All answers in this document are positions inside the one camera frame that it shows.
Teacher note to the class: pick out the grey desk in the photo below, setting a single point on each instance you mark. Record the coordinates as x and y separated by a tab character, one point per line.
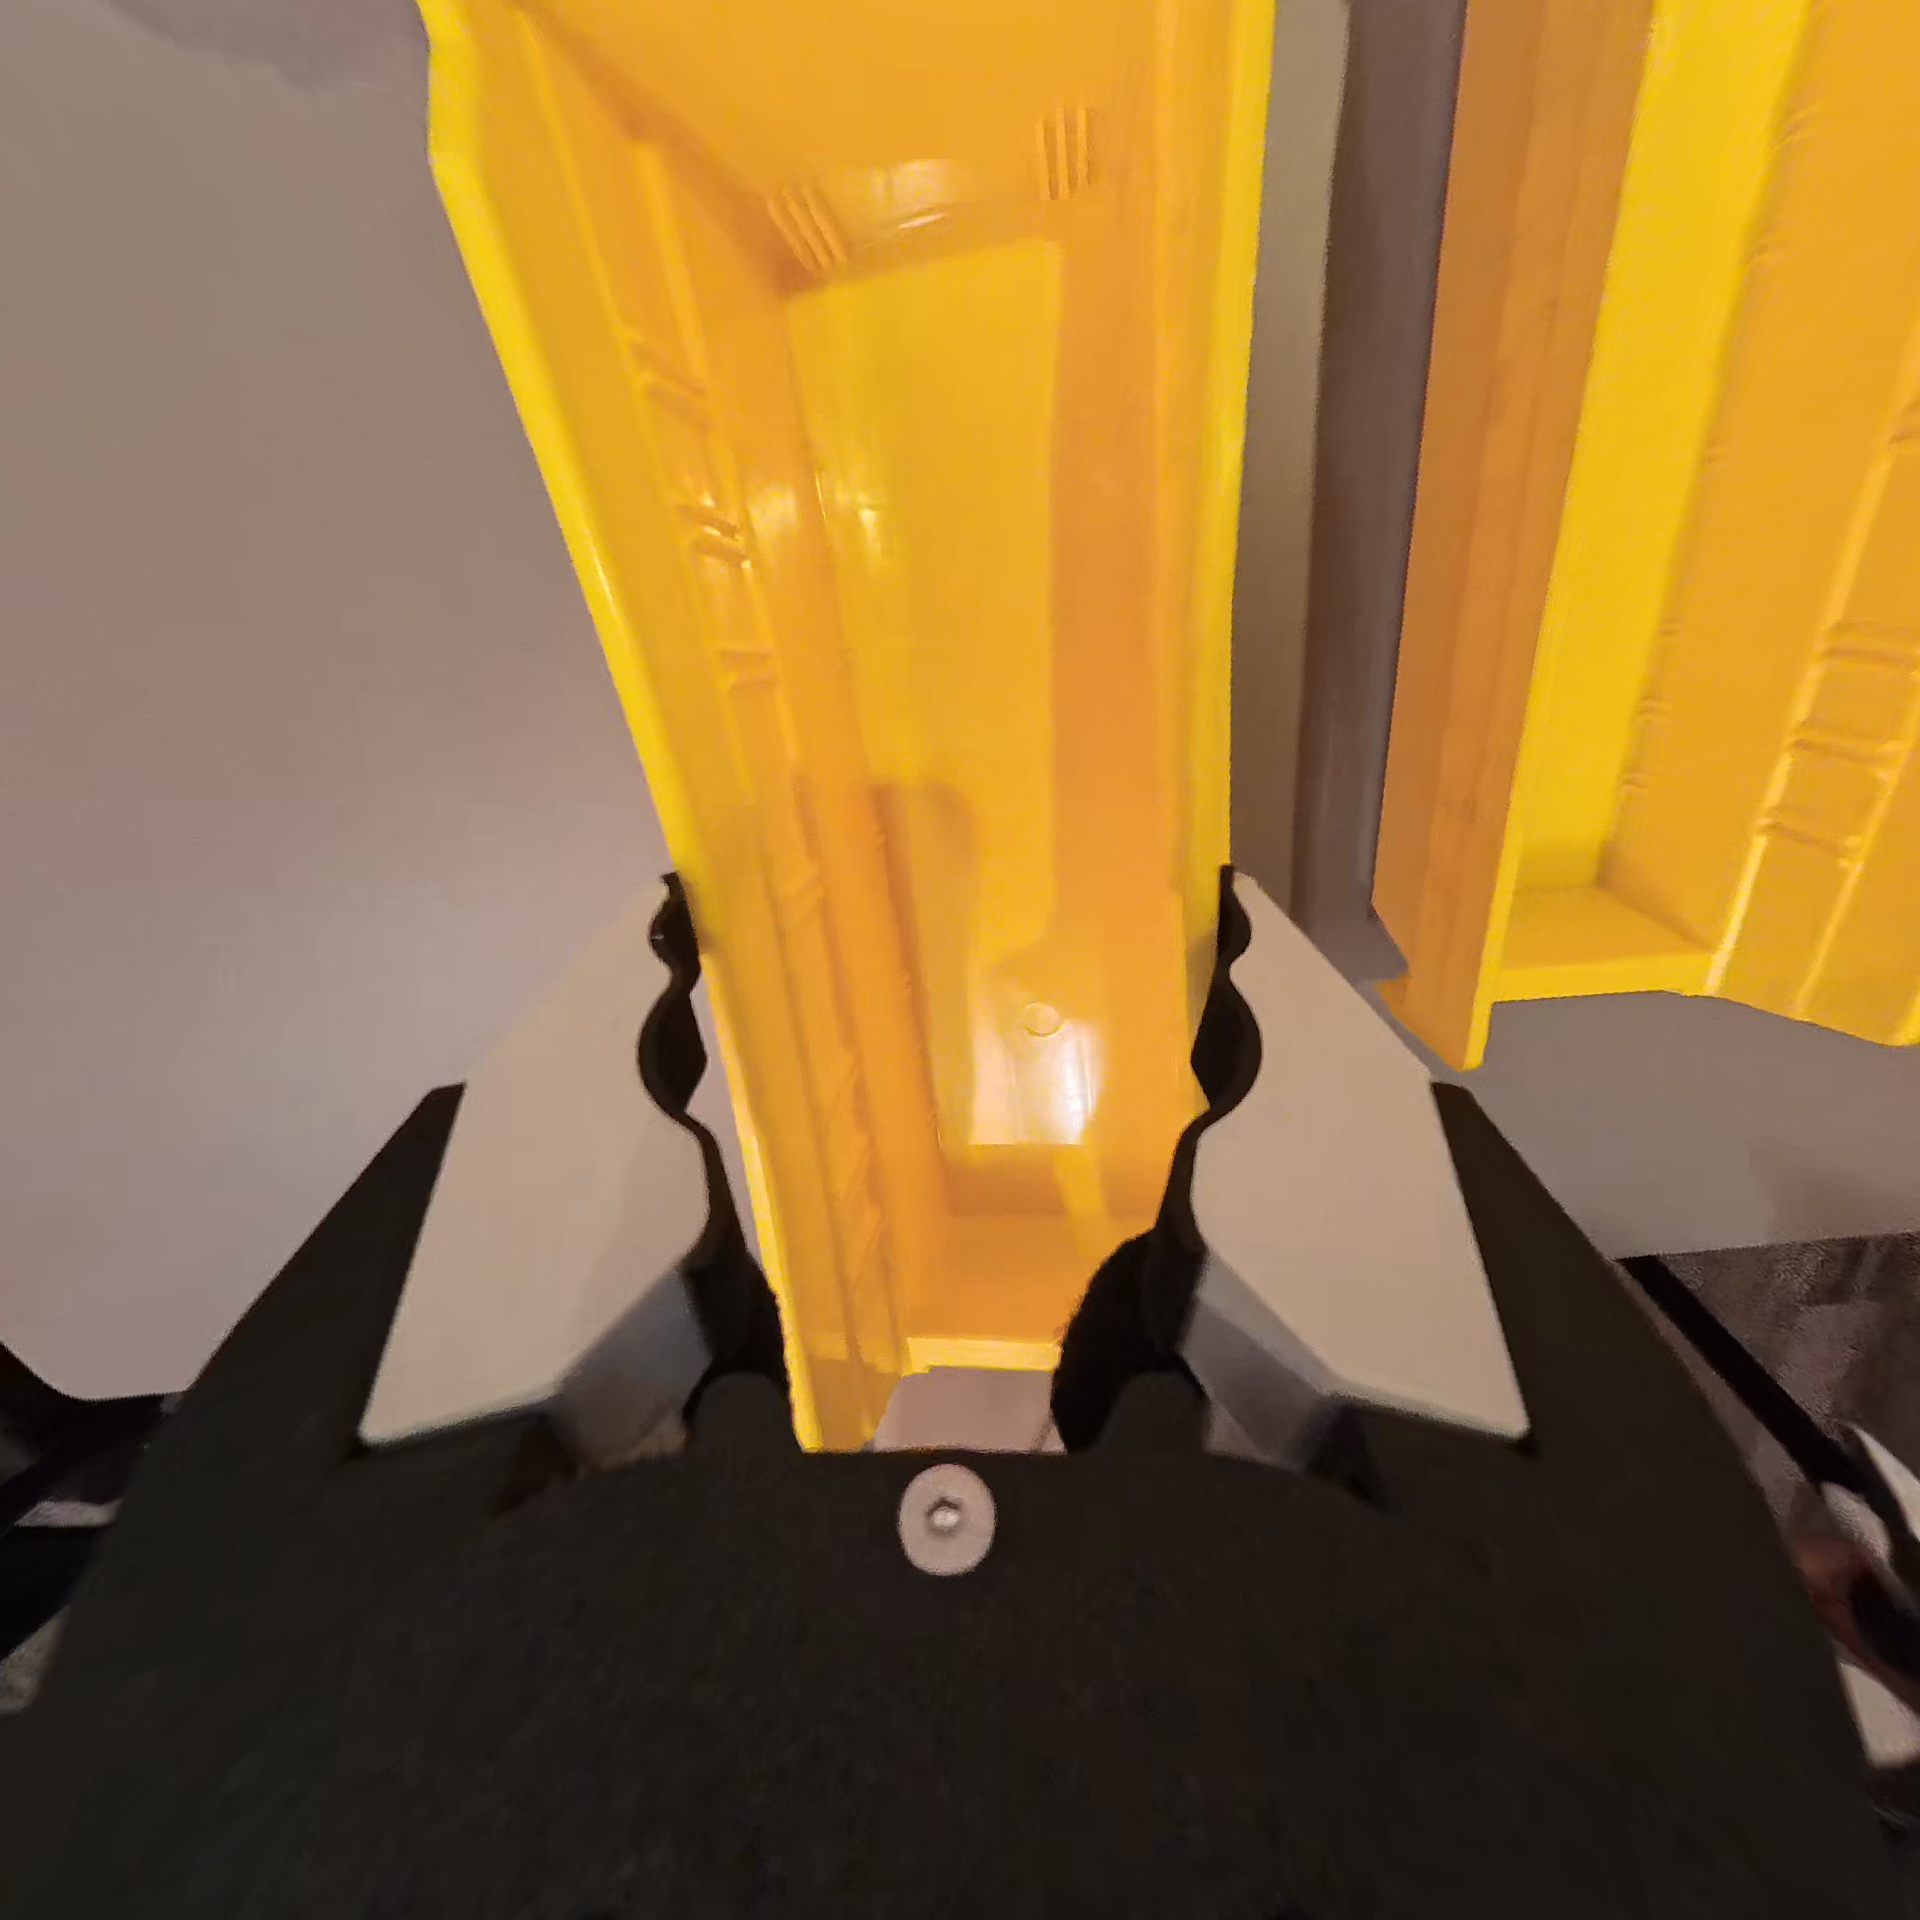
225	601

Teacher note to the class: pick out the yellow plastic storage bin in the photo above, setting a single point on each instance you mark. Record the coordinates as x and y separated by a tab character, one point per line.
1724	524
931	601

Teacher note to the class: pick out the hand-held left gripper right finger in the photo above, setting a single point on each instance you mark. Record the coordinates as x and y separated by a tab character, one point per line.
1350	1231

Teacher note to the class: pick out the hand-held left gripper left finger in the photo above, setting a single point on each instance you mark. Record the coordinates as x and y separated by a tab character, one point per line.
540	1231

